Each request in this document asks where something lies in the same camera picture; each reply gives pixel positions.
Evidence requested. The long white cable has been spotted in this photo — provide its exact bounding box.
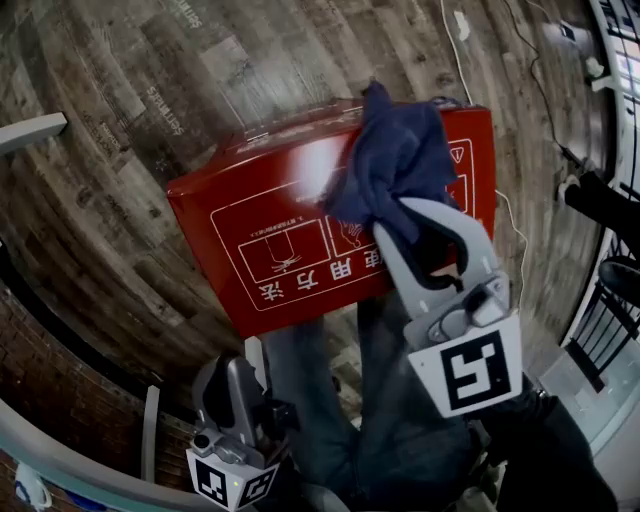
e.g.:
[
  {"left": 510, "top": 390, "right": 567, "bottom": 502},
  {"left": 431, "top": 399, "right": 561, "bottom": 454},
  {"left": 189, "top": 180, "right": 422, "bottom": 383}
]
[{"left": 438, "top": 0, "right": 530, "bottom": 314}]

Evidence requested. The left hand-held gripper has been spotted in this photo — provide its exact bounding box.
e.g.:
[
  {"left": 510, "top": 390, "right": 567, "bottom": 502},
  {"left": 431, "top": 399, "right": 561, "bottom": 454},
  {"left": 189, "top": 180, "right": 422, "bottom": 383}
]
[{"left": 185, "top": 354, "right": 302, "bottom": 511}]

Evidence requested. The light blue table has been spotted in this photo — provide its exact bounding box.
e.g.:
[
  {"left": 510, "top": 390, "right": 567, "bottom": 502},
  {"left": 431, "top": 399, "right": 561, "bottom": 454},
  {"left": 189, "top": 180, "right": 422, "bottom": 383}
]
[{"left": 0, "top": 112, "right": 201, "bottom": 512}]

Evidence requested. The red box with white print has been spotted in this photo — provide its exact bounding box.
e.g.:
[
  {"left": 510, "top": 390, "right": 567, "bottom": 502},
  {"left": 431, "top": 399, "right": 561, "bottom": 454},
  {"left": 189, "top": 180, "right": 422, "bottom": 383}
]
[{"left": 166, "top": 97, "right": 497, "bottom": 340}]

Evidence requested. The small blue object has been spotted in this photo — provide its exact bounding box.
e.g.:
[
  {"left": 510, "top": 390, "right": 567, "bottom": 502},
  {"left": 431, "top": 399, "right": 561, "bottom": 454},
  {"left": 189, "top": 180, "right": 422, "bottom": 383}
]
[{"left": 64, "top": 492, "right": 109, "bottom": 511}]

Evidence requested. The black cable with adapter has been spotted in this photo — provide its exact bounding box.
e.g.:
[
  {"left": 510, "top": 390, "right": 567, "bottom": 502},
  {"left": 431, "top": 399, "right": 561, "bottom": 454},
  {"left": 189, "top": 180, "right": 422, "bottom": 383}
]
[{"left": 501, "top": 0, "right": 597, "bottom": 169}]

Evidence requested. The dark blue cloth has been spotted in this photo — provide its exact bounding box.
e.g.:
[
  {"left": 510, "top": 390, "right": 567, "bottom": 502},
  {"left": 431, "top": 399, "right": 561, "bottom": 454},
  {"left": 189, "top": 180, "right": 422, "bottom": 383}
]
[{"left": 323, "top": 79, "right": 462, "bottom": 247}]

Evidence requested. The white bench frame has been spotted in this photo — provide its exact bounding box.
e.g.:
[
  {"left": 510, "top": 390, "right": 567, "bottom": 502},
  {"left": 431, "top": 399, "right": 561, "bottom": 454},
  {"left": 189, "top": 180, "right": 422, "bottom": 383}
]
[{"left": 589, "top": 69, "right": 640, "bottom": 96}]

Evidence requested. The person's left leg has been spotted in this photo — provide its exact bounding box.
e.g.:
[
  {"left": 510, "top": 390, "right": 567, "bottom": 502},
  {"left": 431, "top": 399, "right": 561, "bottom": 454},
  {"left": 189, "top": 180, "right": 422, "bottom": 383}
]
[{"left": 262, "top": 319, "right": 364, "bottom": 504}]

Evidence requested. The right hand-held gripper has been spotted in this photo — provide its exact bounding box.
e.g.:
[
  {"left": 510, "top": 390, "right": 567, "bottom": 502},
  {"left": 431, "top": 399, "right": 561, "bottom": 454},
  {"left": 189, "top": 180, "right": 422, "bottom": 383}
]
[{"left": 372, "top": 195, "right": 524, "bottom": 420}]

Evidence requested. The small white plastic object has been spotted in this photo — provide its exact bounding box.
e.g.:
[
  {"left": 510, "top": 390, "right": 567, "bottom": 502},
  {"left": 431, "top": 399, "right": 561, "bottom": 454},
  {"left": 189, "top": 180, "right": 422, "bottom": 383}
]
[{"left": 13, "top": 462, "right": 54, "bottom": 512}]

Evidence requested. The person's leg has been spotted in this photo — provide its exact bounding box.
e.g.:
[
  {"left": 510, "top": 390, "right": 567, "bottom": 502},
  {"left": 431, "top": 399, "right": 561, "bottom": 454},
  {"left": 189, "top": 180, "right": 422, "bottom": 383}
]
[
  {"left": 262, "top": 319, "right": 364, "bottom": 504},
  {"left": 352, "top": 294, "right": 479, "bottom": 509}
]

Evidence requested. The person's right forearm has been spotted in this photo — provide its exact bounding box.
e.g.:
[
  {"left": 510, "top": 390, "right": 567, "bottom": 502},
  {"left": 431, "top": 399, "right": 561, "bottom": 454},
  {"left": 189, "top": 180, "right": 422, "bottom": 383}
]
[{"left": 477, "top": 387, "right": 622, "bottom": 512}]

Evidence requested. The person's right leg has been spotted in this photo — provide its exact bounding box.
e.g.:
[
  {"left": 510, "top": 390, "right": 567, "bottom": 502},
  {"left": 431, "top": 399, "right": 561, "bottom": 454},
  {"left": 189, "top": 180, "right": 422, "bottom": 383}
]
[{"left": 352, "top": 294, "right": 479, "bottom": 509}]

